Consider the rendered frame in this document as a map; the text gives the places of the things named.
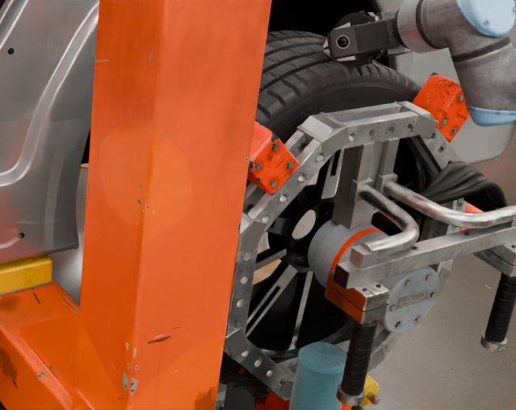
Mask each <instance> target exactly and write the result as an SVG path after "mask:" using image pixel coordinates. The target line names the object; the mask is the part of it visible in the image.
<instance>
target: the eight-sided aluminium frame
mask: <svg viewBox="0 0 516 410"><path fill-rule="evenodd" d="M437 124H438V121H437V120H435V119H434V117H433V116H432V114H431V113H430V112H428V111H425V110H424V109H422V108H420V107H418V106H416V105H414V104H412V103H411V102H408V101H404V102H397V101H395V102H394V103H388V104H383V105H377V106H372V107H362V108H357V109H351V110H346V111H335V112H330V113H324V112H321V113H319V114H318V115H313V116H310V117H309V118H307V119H306V121H305V122H303V123H302V124H301V125H300V126H298V127H297V131H296V132H295V133H294V134H293V135H292V136H291V138H290V139H289V140H288V141H287V142H286V143H285V146H286V147H287V149H288V150H289V151H290V152H291V153H292V154H293V155H294V156H295V158H296V159H297V160H298V162H299V163H300V165H299V167H298V168H297V169H296V170H295V171H294V172H293V173H292V174H291V175H290V177H289V178H288V179H287V180H286V181H285V182H284V184H283V185H282V186H281V187H280V188H279V189H278V191H277V192H276V193H275V194H274V195H270V194H268V193H266V192H265V191H263V190H262V189H261V188H260V187H258V186H257V185H255V184H254V183H252V182H251V183H250V184H249V186H248V187H247V188H246V190H245V196H244V202H243V214H242V219H241V225H240V231H239V238H238V249H237V255H236V260H235V267H234V278H233V284H232V290H231V296H230V307H229V313H228V319H227V326H226V331H225V342H224V349H223V352H225V353H226V354H227V355H228V356H229V357H230V358H231V359H232V360H236V361H237V362H238V363H240V364H241V365H242V366H243V367H244V368H245V369H246V370H248V371H249V372H250V373H251V374H253V375H254V376H255V377H256V378H258V379H259V380H260V381H261V382H263V383H264V384H265V385H266V386H267V387H268V388H269V389H270V390H271V391H272V392H273V393H274V394H275V395H276V396H277V397H281V398H282V399H283V400H285V401H286V400H288V399H291V392H292V387H293V383H294V380H295V373H296V369H297V365H298V362H299V357H295V358H293V359H290V360H286V361H283V362H281V363H277V364H275V363H274V362H273V361H272V360H271V359H270V358H269V357H268V356H267V355H265V354H264V353H263V352H262V351H261V350H260V349H258V348H257V347H256V346H255V345H254V344H253V343H251V342H250V341H249V340H248V339H247V338H245V333H246V327H247V317H248V311H249V305H250V299H251V289H252V283H253V278H254V272H255V266H256V257H257V251H258V245H259V240H260V238H261V236H262V235H263V233H264V232H265V231H266V230H267V229H268V228H269V226H270V225H271V224H272V223H273V222H274V221H275V220H276V219H277V218H278V217H279V216H280V214H281V213H282V212H283V211H284V210H285V209H286V207H287V206H288V205H289V204H290V203H291V201H292V200H293V199H294V198H295V197H296V196H297V194H298V193H299V192H300V191H301V190H302V189H303V188H304V187H305V186H306V185H307V184H308V182H309V181H310V180H311V179H312V178H313V176H314V175H315V174H316V173H317V172H318V171H319V169H320V168H321V167H322V166H323V165H324V164H325V162H326V161H327V160H328V159H329V158H330V157H331V156H332V155H333V154H334V153H335V152H336V151H337V150H341V149H345V148H350V147H354V146H361V144H362V143H367V142H373V143H377V142H385V141H387V139H390V138H395V137H398V138H404V137H406V138H407V139H408V141H409V143H410V144H411V146H412V147H413V149H414V150H415V151H416V153H417V154H418V157H419V158H420V160H421V161H422V162H423V164H424V165H425V167H426V169H427V170H428V172H429V173H430V174H431V176H432V177H433V180H434V178H435V177H436V176H437V175H438V174H439V173H440V172H441V171H442V170H443V169H444V168H445V167H446V166H447V165H449V164H450V163H453V162H456V161H460V160H459V158H458V157H457V155H456V154H455V152H454V150H453V149H452V147H451V146H450V144H449V143H448V140H447V139H446V137H445V136H444V135H443V134H442V133H441V132H440V131H439V130H438V129H437V128H436V126H437ZM466 204H467V202H466V201H464V198H461V199H458V200H455V201H452V202H449V203H444V204H441V205H442V206H444V207H447V208H450V209H453V210H455V211H459V212H465V210H466ZM460 230H461V228H460V227H456V226H452V225H448V224H445V223H443V222H440V221H438V220H435V219H433V220H425V221H424V225H423V228H422V235H421V238H420V242H421V241H425V240H428V239H432V238H437V237H440V236H444V235H447V234H450V233H456V232H459V231H460ZM452 263H453V259H452V260H447V261H444V262H441V263H437V264H432V265H430V266H429V267H431V268H433V269H434V270H435V271H436V273H437V275H438V278H439V290H438V295H440V293H441V291H442V289H443V288H444V287H445V285H446V284H447V283H448V278H449V276H450V274H451V272H452V270H451V267H452ZM405 332H406V331H405ZM405 332H403V333H399V334H394V333H392V332H390V331H388V330H387V329H385V328H384V327H383V326H381V325H380V324H379V323H378V325H377V329H376V334H375V337H374V344H373V348H372V352H371V356H370V363H369V367H368V371H367V372H369V371H370V370H373V369H375V368H376V367H377V366H378V365H379V364H380V363H381V362H383V361H384V360H385V356H386V355H387V353H388V352H389V351H390V350H391V349H392V348H393V347H394V346H395V345H396V343H397V342H398V341H399V340H400V339H401V337H402V336H403V335H404V334H405Z"/></svg>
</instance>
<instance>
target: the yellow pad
mask: <svg viewBox="0 0 516 410"><path fill-rule="evenodd" d="M51 278H52V261H51V260H50V259H49V258H48V257H47V255H40V256H37V257H33V258H28V259H24V260H17V261H13V262H10V263H5V264H0V296H1V295H5V294H11V293H15V292H19V291H22V290H29V289H32V288H36V287H40V286H46V285H50V284H52V283H53V280H52V279H51Z"/></svg>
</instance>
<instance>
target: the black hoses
mask: <svg viewBox="0 0 516 410"><path fill-rule="evenodd" d="M420 195H421V196H423V197H425V198H428V199H430V200H431V201H433V202H435V203H438V204H439V205H441V204H444V203H449V202H452V201H455V200H458V199H461V198H464V201H466V202H468V203H469V204H471V205H473V206H474V207H477V208H478V209H479V210H481V211H483V212H488V211H491V210H495V209H498V208H502V207H507V202H506V198H505V194H504V192H503V190H502V188H501V187H500V186H499V185H498V184H497V183H496V182H494V181H491V180H489V179H488V178H486V177H485V176H484V174H483V172H482V171H481V170H480V169H479V168H478V167H476V166H474V165H471V164H470V165H468V164H466V163H465V162H462V161H456V162H453V163H450V164H449V165H447V166H446V167H445V168H444V169H443V170H442V171H441V172H440V173H439V174H438V175H437V176H436V177H435V178H434V180H433V181H432V182H431V183H430V184H429V185H428V186H427V188H426V189H425V190H424V191H423V192H421V193H420ZM404 207H406V208H407V209H409V210H410V211H411V212H413V213H415V214H417V215H418V216H420V217H421V218H423V219H424V220H433V218H431V217H429V216H426V215H424V214H422V213H421V212H419V211H417V210H415V209H413V208H411V207H409V206H407V205H406V204H405V205H404Z"/></svg>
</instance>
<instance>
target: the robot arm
mask: <svg viewBox="0 0 516 410"><path fill-rule="evenodd" d="M514 21H515V5H514V0H405V1H404V3H403V4H402V5H401V7H400V8H399V9H398V11H386V12H379V13H378V14H376V15H375V14H374V13H373V12H368V13H367V15H365V12H364V11H358V12H357V13H351V14H348V15H346V16H344V17H343V18H342V19H341V20H340V21H339V22H338V23H337V24H336V25H335V28H334V29H333V30H331V31H330V32H329V33H328V35H327V39H326V42H325V44H324V46H323V49H324V53H325V54H326V55H328V56H329V57H331V58H332V59H333V60H335V61H337V62H339V63H341V64H344V65H346V66H349V67H351V68H362V67H366V66H368V65H369V64H373V60H372V59H380V58H381V56H383V58H387V57H393V56H397V55H403V54H407V53H410V52H415V53H418V54H424V53H428V52H432V51H436V50H442V49H445V48H448V49H449V52H450V55H451V58H452V61H453V65H454V67H455V70H456V73H457V77H458V80H459V82H460V86H461V90H462V93H463V95H464V98H465V100H466V102H465V105H466V106H467V107H468V110H469V112H470V116H471V118H472V120H473V121H474V122H475V123H476V124H477V125H479V126H483V127H491V126H498V125H503V124H510V123H513V122H514V121H516V48H515V49H513V47H512V44H511V41H510V39H509V34H508V32H509V31H510V30H511V29H512V27H513V25H514ZM405 48H407V49H408V50H405Z"/></svg>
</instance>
